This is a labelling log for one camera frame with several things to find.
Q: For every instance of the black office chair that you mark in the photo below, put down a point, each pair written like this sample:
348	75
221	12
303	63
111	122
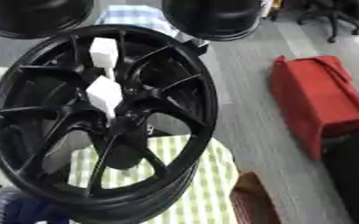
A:
333	14

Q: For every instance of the black spoked wheel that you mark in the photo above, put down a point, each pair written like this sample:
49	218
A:
187	87

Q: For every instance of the brown wooden chair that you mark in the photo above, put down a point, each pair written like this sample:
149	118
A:
251	201

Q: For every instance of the red bag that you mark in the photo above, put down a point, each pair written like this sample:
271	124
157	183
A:
315	99

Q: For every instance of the blue plastic crate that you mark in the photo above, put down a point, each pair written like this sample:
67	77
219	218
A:
14	208

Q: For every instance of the white pin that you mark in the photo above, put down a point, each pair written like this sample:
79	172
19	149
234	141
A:
105	93

